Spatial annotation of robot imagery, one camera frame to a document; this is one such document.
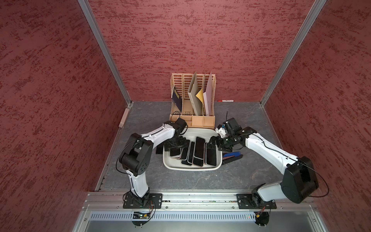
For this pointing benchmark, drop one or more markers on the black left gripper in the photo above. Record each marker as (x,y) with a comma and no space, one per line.
(182,143)

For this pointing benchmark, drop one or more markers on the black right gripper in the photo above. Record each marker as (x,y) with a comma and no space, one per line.
(220,144)

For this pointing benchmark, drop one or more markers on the pink case phone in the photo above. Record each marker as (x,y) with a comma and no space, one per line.
(176,153)

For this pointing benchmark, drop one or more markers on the white case phone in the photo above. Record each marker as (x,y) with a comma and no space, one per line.
(198,157)
(210,154)

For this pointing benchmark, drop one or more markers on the black phone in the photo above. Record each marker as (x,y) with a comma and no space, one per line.
(159,149)

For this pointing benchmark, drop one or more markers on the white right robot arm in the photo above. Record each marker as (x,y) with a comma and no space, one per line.
(299,177)

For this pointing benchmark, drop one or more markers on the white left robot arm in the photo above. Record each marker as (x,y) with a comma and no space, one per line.
(136,155)

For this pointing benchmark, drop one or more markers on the white plastic storage tray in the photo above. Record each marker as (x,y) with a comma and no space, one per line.
(191,134)

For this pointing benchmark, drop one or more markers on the dark blue booklet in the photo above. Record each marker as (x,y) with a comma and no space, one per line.
(177,99)

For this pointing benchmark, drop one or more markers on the beige plastic file organizer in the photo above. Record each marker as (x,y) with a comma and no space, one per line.
(181,81)

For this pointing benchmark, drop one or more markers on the yellow paper sheet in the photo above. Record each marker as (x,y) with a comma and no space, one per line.
(200,96)

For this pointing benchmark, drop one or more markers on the pink grey folder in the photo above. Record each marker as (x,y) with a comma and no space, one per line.
(207,95)

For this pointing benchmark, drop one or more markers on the grey cardboard folder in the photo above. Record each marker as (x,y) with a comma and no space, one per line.
(192,91)

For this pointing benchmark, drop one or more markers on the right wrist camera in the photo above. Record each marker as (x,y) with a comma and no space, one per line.
(228,128)

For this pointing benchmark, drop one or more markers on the beige block at wall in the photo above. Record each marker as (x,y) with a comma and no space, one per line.
(124,118)

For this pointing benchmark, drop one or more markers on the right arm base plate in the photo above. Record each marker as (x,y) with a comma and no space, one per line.
(253,201)

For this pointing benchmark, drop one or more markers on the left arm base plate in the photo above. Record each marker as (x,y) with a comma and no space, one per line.
(148,201)

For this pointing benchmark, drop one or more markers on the aluminium front rail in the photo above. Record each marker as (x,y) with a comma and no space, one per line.
(195,211)

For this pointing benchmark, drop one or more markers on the aluminium left corner post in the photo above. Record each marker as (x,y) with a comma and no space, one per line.
(88,13)

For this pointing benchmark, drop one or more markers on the aluminium corner post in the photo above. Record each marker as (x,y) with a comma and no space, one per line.
(299,38)
(88,13)

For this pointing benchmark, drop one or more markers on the aluminium right corner post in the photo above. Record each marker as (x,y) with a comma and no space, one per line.
(299,38)

